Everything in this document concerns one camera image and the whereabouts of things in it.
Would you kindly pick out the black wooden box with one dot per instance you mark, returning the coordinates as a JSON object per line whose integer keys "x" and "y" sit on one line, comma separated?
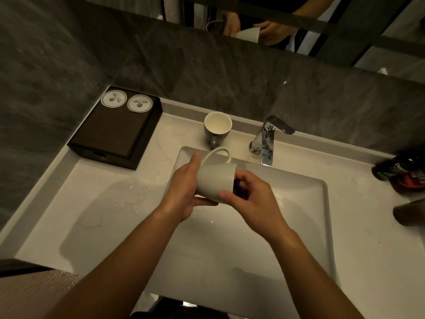
{"x": 113, "y": 132}

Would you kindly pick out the purple sponge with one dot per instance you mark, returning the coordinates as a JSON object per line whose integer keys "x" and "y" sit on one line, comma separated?
{"x": 239, "y": 190}

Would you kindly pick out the red round container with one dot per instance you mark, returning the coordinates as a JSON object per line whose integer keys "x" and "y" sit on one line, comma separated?
{"x": 410, "y": 183}

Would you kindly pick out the wall mirror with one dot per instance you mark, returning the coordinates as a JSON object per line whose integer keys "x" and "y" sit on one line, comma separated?
{"x": 298, "y": 26}

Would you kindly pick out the person's left hand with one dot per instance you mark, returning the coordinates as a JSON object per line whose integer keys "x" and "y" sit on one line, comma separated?
{"x": 179, "y": 192}

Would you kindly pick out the chrome faucet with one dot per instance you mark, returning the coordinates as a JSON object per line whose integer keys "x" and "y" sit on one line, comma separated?
{"x": 268, "y": 142}

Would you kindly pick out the person's dark clothing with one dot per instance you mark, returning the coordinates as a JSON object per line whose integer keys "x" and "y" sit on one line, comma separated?
{"x": 172, "y": 310}

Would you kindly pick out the dark bottle with label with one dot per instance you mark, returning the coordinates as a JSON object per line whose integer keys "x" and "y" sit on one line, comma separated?
{"x": 395, "y": 167}

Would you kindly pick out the person's right hand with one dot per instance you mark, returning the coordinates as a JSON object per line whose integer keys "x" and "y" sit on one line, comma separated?
{"x": 257, "y": 209}

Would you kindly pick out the person's left forearm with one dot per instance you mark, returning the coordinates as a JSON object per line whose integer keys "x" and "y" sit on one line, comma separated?
{"x": 126, "y": 262}

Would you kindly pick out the person's right thumb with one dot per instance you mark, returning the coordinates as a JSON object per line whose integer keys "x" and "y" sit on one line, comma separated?
{"x": 227, "y": 196}

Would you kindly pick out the white ceramic mug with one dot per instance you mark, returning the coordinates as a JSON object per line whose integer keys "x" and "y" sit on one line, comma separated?
{"x": 215, "y": 181}

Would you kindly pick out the brown object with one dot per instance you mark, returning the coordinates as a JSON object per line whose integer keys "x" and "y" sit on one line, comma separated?
{"x": 410, "y": 212}

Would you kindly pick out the white sink basin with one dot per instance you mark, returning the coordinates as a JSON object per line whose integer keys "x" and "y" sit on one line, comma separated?
{"x": 298, "y": 215}

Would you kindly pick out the round white paper lid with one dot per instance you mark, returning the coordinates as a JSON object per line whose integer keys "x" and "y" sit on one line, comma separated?
{"x": 113, "y": 98}
{"x": 139, "y": 103}

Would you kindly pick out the person's right forearm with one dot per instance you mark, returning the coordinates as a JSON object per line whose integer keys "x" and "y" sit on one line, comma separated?
{"x": 305, "y": 279}

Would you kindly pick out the person's left thumb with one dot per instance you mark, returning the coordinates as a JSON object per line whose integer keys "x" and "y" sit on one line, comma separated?
{"x": 206, "y": 202}

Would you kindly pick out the grey mug with white inside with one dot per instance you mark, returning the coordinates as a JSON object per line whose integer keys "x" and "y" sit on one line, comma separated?
{"x": 217, "y": 126}

